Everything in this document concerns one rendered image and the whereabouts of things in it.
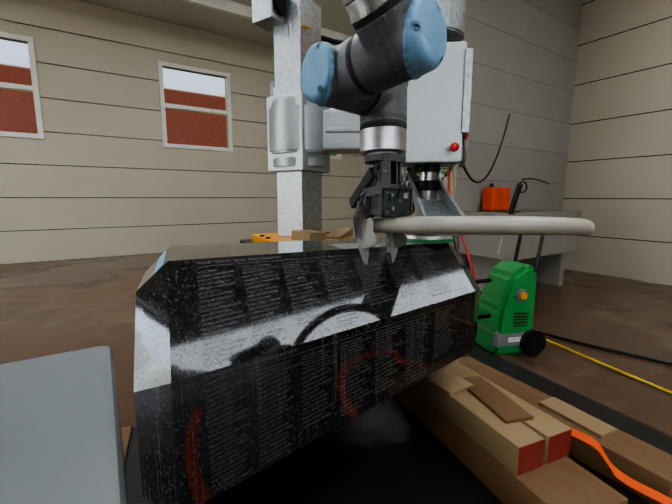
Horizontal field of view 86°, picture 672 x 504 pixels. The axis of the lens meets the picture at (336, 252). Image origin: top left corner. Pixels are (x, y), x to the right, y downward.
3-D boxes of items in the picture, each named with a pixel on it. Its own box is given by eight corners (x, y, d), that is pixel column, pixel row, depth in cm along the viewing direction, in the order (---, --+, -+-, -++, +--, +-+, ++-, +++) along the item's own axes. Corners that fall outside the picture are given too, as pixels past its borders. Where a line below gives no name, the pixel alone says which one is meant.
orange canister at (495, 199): (475, 213, 409) (477, 183, 404) (502, 212, 436) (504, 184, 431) (493, 214, 391) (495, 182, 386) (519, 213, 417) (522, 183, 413)
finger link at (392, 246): (403, 265, 71) (395, 219, 69) (387, 262, 76) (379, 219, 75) (416, 261, 72) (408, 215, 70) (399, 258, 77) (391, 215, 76)
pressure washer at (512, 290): (510, 335, 268) (519, 217, 255) (546, 355, 234) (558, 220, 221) (466, 339, 261) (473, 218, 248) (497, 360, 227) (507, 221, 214)
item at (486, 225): (361, 233, 110) (361, 223, 110) (530, 235, 105) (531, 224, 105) (350, 232, 62) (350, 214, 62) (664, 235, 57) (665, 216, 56)
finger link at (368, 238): (364, 264, 67) (374, 215, 67) (350, 261, 73) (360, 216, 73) (379, 267, 69) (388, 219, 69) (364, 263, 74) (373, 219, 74)
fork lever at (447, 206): (399, 182, 170) (399, 171, 168) (441, 181, 168) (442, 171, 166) (411, 235, 107) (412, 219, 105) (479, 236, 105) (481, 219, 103)
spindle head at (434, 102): (396, 176, 171) (398, 75, 165) (443, 175, 169) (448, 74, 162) (401, 170, 136) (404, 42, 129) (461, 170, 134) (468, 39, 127)
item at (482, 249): (456, 288, 405) (460, 211, 393) (522, 275, 475) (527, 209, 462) (508, 302, 354) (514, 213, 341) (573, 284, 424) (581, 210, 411)
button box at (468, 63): (456, 136, 139) (460, 56, 135) (463, 135, 138) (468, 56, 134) (461, 132, 131) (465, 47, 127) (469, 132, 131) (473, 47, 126)
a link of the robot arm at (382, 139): (351, 134, 72) (393, 138, 76) (351, 159, 73) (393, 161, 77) (374, 124, 64) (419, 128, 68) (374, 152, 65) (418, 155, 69)
